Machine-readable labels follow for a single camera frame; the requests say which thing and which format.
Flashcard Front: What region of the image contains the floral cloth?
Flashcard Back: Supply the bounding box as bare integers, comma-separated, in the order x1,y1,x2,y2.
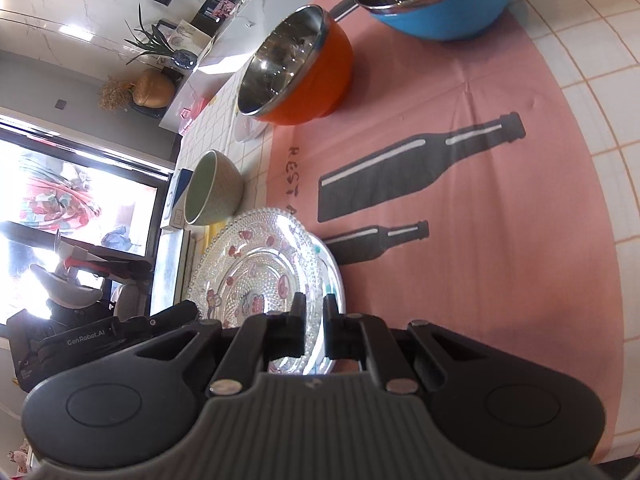
19,154,103,232

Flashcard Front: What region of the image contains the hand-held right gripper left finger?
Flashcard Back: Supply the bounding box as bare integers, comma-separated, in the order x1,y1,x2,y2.
124,292,307,396

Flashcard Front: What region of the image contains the pink bottle print placemat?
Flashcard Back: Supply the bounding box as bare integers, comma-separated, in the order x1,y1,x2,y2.
264,0,638,461

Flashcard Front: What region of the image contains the checkered lemon print tablecloth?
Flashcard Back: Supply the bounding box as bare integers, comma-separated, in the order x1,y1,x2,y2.
175,0,640,461

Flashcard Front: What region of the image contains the clear beaded glass plate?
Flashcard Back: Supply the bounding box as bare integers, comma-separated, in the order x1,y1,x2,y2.
187,207,326,376

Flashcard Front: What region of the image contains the orange steel bowl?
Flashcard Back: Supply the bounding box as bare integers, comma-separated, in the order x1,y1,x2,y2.
236,4,354,126

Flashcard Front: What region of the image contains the blue steel bowl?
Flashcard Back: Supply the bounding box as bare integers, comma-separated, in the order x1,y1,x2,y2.
352,0,514,42

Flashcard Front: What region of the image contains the pink storage box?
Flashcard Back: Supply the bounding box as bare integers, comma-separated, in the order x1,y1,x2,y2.
178,97,209,134

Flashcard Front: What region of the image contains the white picture card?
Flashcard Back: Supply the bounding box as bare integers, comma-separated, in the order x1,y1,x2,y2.
174,19,213,52

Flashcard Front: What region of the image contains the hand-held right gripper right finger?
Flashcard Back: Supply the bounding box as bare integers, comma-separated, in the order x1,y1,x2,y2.
323,294,502,394

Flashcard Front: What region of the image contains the glass sliding door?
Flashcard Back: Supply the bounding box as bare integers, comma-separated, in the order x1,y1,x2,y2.
0,114,175,323

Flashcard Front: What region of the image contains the green leafy plant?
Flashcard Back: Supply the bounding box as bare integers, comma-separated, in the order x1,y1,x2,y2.
124,4,175,67

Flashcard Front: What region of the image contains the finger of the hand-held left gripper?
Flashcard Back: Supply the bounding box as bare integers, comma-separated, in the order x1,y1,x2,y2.
149,300,201,334

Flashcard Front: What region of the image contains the book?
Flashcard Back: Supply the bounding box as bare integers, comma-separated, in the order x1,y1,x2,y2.
149,230,194,318

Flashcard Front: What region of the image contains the green ceramic bowl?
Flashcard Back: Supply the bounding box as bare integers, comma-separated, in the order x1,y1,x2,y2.
182,150,245,227

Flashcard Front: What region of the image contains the small clear plate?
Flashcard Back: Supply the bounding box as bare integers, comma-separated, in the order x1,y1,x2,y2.
232,105,271,144

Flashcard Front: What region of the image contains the white plate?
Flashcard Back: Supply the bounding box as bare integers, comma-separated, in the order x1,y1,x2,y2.
307,232,347,376

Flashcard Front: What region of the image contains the dried flower bunch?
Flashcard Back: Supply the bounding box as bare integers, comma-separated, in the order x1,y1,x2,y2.
98,75,136,112

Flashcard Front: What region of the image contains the white and blue box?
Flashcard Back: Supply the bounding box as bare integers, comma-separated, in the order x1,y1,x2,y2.
161,168,196,232

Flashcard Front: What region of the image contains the brown round vase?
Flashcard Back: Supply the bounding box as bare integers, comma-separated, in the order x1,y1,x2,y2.
133,70,176,109

